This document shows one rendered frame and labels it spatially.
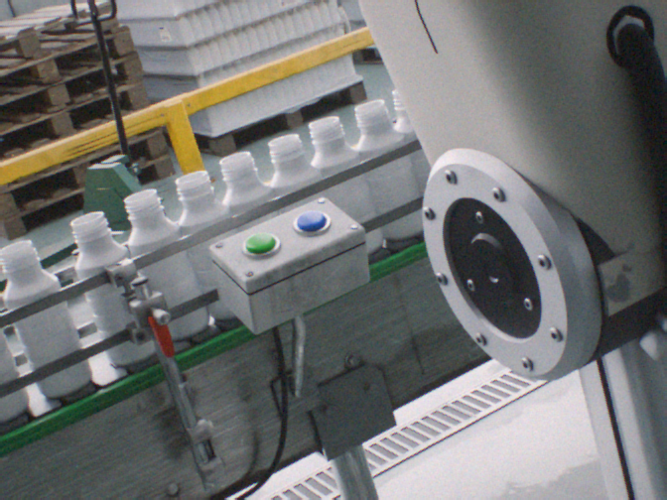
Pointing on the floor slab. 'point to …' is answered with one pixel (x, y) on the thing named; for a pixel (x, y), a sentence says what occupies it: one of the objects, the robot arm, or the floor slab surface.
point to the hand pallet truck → (114, 209)
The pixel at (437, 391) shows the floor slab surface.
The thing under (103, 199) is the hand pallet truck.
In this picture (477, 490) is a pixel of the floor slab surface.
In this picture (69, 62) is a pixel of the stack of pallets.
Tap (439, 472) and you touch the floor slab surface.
